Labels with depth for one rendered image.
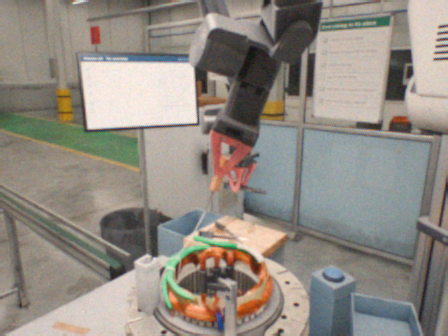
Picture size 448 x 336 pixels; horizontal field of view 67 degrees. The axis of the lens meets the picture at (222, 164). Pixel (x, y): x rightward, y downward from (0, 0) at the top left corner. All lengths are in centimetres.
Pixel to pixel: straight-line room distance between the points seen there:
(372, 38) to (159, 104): 168
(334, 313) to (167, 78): 119
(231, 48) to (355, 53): 234
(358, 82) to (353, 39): 31
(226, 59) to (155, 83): 116
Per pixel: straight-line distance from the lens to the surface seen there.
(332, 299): 83
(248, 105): 49
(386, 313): 77
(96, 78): 158
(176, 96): 163
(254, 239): 90
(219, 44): 46
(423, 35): 79
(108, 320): 115
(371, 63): 273
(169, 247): 98
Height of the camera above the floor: 148
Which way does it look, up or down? 15 degrees down
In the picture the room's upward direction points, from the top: straight up
